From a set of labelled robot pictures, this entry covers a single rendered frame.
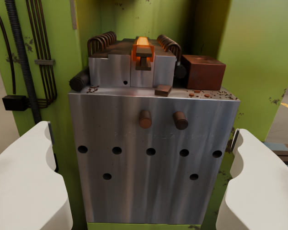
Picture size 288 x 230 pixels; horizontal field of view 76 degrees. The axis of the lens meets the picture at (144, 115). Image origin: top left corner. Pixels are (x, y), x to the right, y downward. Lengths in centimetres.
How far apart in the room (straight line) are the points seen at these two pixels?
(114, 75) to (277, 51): 49
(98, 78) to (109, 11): 51
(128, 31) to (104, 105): 55
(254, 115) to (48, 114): 72
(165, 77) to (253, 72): 33
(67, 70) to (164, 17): 50
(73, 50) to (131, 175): 40
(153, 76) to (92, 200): 40
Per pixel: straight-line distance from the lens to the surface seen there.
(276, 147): 63
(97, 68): 46
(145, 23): 92
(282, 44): 71
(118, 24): 92
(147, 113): 40
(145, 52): 34
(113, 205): 63
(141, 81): 45
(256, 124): 78
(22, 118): 78
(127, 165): 51
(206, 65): 47
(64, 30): 62
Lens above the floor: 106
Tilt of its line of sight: 27 degrees down
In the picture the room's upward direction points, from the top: 3 degrees clockwise
